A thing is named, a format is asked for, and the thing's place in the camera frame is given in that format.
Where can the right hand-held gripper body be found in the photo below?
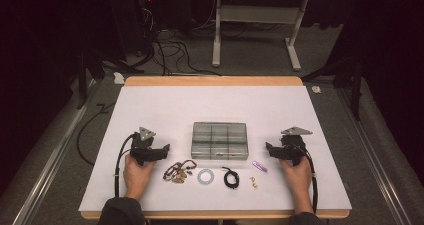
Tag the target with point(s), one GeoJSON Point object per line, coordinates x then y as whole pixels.
{"type": "Point", "coordinates": [292, 148]}

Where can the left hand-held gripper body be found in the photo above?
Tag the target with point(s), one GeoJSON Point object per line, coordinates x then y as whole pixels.
{"type": "Point", "coordinates": [143, 148]}

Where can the purple hair clip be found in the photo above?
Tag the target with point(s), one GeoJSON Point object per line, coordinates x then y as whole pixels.
{"type": "Point", "coordinates": [260, 166]}

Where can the pair of small gold earrings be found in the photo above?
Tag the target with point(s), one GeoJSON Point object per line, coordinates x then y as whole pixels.
{"type": "Point", "coordinates": [254, 184]}

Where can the clear plastic compartment box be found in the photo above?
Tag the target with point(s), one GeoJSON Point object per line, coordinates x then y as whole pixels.
{"type": "Point", "coordinates": [220, 141]}

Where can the person's left hand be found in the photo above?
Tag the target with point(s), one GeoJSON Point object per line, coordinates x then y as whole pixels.
{"type": "Point", "coordinates": [138, 178]}

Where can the person's right hand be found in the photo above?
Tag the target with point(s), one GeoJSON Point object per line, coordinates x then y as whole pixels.
{"type": "Point", "coordinates": [296, 180]}

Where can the white table cover sheet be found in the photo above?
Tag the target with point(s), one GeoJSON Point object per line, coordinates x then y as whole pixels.
{"type": "Point", "coordinates": [166, 105]}

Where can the small white floor marker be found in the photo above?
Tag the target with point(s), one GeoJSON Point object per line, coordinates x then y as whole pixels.
{"type": "Point", "coordinates": [316, 89]}

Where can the white paper scrap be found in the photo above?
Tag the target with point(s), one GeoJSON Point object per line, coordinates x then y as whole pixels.
{"type": "Point", "coordinates": [118, 79]}

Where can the black metal stand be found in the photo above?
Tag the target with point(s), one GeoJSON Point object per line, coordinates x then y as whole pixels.
{"type": "Point", "coordinates": [356, 91]}
{"type": "Point", "coordinates": [82, 81]}

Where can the dark computer tower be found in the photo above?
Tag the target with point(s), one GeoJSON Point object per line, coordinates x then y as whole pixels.
{"type": "Point", "coordinates": [146, 15]}

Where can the metal floor rail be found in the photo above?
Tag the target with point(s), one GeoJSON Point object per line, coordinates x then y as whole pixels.
{"type": "Point", "coordinates": [376, 171]}
{"type": "Point", "coordinates": [50, 169]}

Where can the white metal desk frame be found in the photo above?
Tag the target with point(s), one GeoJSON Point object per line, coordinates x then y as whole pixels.
{"type": "Point", "coordinates": [216, 35]}

